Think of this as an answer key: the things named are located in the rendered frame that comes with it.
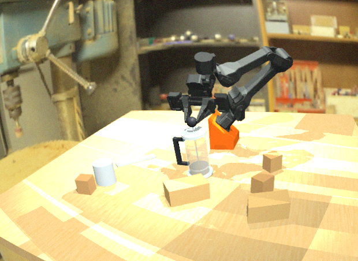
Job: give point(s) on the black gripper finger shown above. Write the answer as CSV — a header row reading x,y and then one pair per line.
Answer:
x,y
186,108
206,109

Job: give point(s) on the white flat bar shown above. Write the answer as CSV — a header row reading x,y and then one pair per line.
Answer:
x,y
135,160

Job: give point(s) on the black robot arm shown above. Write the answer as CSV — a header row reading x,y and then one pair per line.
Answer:
x,y
229,73

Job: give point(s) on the glass french press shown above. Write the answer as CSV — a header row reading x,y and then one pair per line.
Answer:
x,y
196,149

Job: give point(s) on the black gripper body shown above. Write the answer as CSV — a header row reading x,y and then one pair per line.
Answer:
x,y
195,99

